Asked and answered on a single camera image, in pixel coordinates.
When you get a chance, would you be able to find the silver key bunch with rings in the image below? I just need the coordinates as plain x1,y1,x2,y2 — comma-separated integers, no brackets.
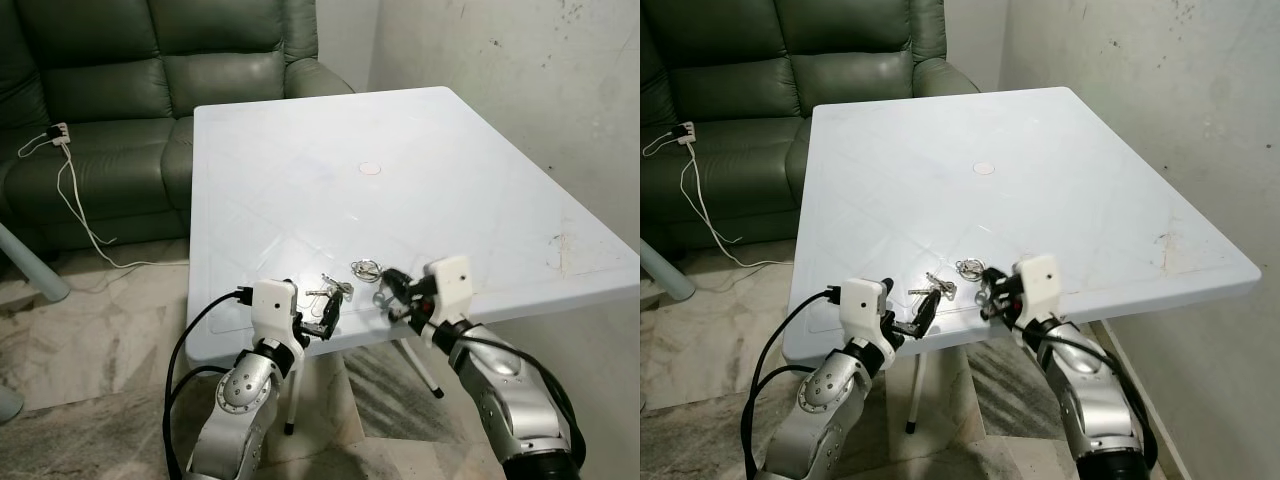
305,258,397,310
907,257,993,307

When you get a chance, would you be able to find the thin white table leg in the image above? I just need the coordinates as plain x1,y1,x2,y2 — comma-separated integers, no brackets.
398,338,445,400
904,350,922,435
284,350,302,437

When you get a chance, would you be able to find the white plastic table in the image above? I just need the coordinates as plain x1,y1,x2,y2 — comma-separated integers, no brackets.
187,86,641,367
782,86,1263,364

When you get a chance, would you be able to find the grey slanted pole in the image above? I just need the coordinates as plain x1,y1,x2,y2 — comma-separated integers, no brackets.
640,240,697,303
0,222,72,304

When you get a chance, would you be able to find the dark green leather sofa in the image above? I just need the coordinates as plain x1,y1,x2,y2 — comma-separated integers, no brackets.
640,0,981,263
0,0,356,253

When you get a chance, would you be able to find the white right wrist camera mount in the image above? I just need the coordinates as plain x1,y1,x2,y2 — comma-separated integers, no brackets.
1012,253,1062,303
424,254,474,307

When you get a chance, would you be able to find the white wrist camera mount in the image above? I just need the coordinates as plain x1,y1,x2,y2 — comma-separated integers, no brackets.
424,254,474,307
839,277,890,347
1012,253,1062,303
250,279,302,348

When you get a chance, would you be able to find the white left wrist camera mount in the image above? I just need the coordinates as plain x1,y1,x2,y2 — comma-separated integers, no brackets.
250,279,302,348
839,277,890,347

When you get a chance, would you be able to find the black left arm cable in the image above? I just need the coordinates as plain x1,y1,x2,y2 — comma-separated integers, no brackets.
741,286,846,480
162,287,257,480

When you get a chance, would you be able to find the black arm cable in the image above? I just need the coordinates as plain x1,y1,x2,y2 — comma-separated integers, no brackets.
741,286,846,480
162,287,257,480
1020,318,1161,466
438,322,588,463

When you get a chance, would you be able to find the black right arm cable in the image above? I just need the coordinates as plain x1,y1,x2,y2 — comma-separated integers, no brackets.
1020,318,1161,466
438,322,588,463

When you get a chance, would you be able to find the thin white cable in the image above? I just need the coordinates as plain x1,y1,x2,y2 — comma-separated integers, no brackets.
642,130,811,269
17,130,191,272

